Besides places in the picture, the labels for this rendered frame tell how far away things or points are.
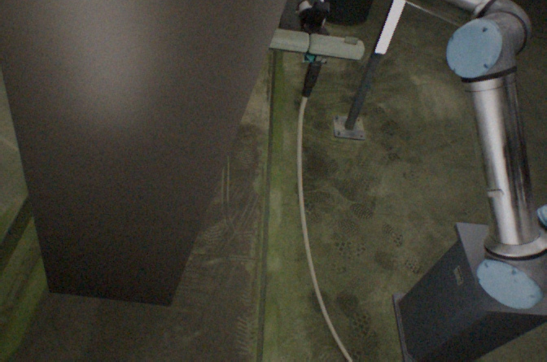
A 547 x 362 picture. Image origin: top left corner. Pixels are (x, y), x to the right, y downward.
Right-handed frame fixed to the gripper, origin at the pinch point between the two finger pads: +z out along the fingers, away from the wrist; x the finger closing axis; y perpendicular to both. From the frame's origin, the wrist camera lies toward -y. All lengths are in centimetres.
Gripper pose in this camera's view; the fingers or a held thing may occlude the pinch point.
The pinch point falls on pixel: (317, 55)
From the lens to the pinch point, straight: 114.2
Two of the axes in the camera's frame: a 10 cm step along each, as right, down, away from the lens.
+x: -9.9, -0.9, -1.3
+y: -1.6, 5.9, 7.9
